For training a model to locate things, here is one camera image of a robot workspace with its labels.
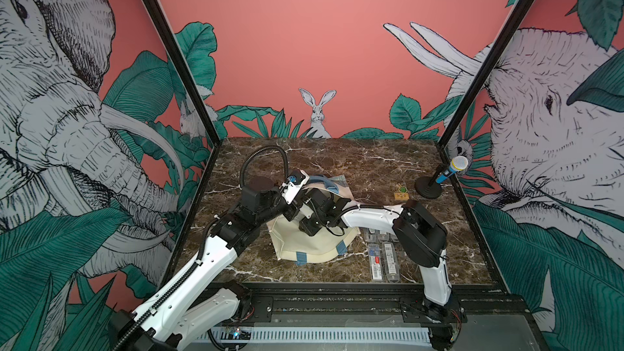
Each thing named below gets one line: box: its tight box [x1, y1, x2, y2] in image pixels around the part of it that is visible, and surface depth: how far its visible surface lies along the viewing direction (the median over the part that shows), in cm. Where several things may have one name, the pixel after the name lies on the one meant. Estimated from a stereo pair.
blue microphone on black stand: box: [414, 155, 469, 200], surface depth 102 cm
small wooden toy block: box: [394, 186, 410, 202], surface depth 103 cm
